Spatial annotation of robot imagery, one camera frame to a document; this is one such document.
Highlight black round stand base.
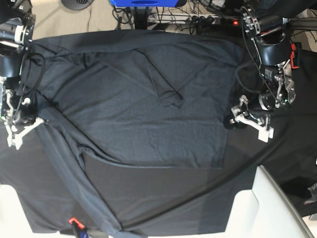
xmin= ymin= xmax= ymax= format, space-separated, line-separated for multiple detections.
xmin=61 ymin=0 xmax=94 ymax=10

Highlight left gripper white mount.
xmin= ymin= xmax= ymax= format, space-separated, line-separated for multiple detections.
xmin=223 ymin=95 xmax=274 ymax=143

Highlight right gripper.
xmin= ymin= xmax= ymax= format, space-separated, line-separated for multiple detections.
xmin=1 ymin=96 xmax=48 ymax=150

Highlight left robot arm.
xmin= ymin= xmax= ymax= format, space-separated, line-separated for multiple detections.
xmin=225 ymin=3 xmax=297 ymax=142

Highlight dark grey T-shirt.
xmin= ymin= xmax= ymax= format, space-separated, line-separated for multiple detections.
xmin=30 ymin=30 xmax=244 ymax=238

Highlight blue plastic bin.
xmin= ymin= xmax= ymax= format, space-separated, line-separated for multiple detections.
xmin=109 ymin=0 xmax=187 ymax=7

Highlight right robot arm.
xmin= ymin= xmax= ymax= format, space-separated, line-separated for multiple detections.
xmin=0 ymin=0 xmax=46 ymax=149

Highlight red black clamp right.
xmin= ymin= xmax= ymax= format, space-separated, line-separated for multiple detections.
xmin=290 ymin=42 xmax=302 ymax=69

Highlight black power strip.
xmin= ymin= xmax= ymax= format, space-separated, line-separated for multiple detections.
xmin=190 ymin=14 xmax=241 ymax=27

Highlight red clamp front edge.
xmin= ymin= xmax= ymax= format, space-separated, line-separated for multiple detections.
xmin=68 ymin=217 xmax=85 ymax=230

